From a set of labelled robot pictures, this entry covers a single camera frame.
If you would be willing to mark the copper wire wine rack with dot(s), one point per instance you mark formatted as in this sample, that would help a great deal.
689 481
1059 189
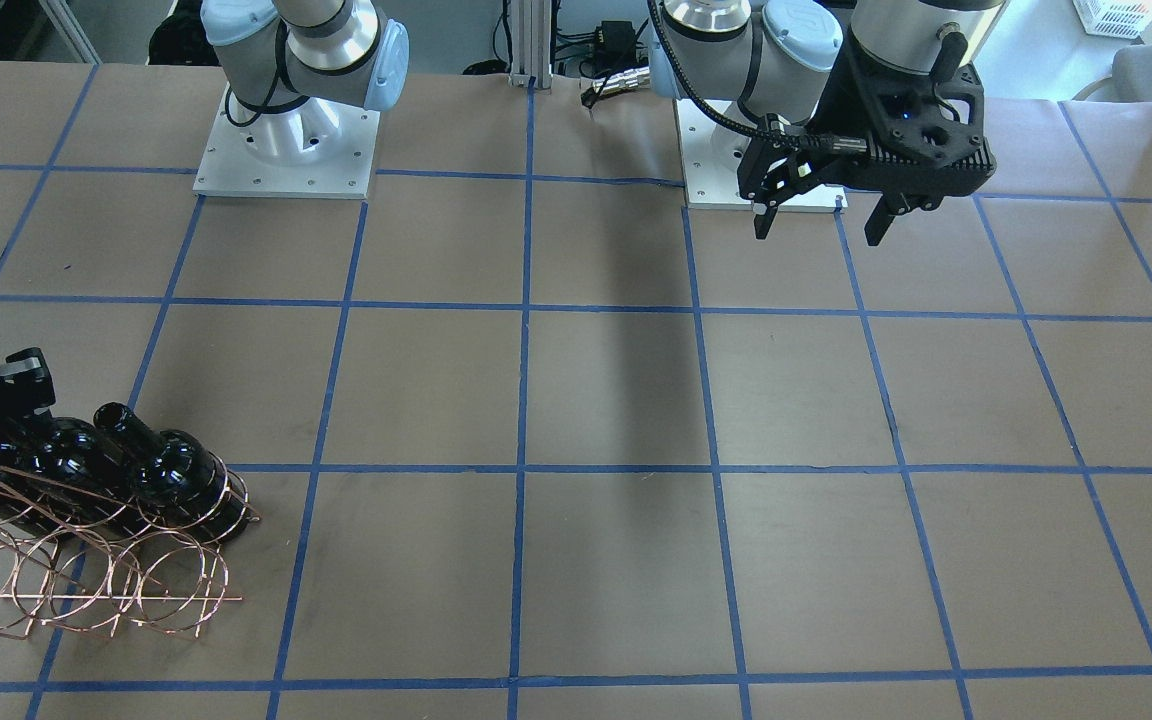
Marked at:
127 570

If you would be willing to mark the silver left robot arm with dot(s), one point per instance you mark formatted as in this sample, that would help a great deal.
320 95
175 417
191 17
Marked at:
741 61

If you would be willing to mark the dark glass wine bottle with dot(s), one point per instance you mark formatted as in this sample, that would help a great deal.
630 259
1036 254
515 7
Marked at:
54 470

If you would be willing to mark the dark wine bottle in rack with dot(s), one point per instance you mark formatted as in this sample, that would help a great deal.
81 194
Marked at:
174 478

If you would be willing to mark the aluminium frame post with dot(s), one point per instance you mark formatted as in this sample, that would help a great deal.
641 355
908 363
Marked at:
530 35

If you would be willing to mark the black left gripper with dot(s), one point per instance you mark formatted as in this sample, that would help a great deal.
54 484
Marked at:
839 102

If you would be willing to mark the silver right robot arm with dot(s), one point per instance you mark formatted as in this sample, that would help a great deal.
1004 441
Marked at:
133 251

